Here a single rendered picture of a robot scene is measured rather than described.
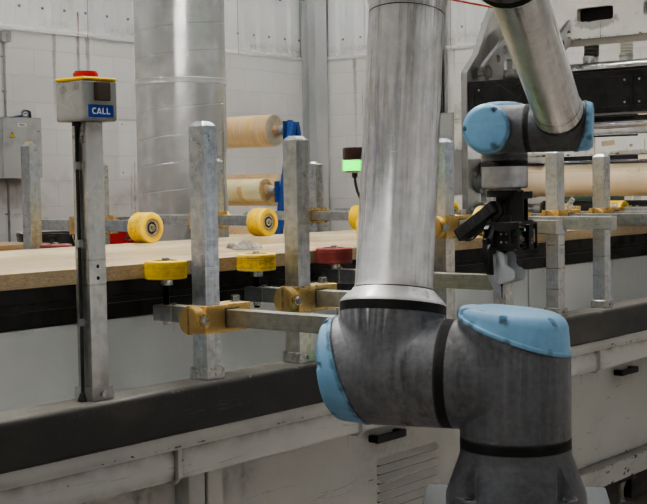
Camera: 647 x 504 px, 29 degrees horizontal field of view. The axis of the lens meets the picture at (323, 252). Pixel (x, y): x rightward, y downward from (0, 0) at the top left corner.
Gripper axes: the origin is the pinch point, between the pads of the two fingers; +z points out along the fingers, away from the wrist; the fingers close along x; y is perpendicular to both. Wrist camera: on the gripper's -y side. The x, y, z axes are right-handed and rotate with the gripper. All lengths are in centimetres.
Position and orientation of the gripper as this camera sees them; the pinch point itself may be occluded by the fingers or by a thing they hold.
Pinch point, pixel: (497, 291)
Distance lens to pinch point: 250.3
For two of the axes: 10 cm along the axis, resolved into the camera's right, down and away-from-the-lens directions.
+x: 6.4, -0.5, 7.7
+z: 0.2, 10.0, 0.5
